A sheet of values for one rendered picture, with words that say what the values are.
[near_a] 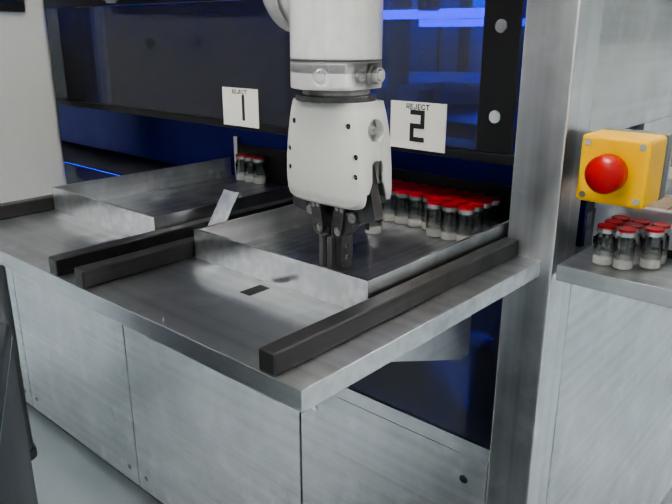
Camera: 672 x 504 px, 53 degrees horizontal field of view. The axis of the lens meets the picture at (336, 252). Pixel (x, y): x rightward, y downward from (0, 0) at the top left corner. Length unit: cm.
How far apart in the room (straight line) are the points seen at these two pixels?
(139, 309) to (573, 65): 51
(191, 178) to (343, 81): 65
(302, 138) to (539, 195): 30
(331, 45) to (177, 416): 106
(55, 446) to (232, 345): 162
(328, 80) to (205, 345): 25
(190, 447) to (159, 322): 89
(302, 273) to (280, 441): 62
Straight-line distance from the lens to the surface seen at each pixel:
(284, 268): 70
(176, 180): 120
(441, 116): 85
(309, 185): 65
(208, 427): 143
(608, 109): 89
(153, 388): 155
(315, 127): 63
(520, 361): 88
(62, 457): 212
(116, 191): 114
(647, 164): 75
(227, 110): 113
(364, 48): 61
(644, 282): 79
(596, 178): 74
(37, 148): 148
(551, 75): 79
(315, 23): 60
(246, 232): 85
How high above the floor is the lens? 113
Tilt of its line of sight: 18 degrees down
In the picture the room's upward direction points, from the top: straight up
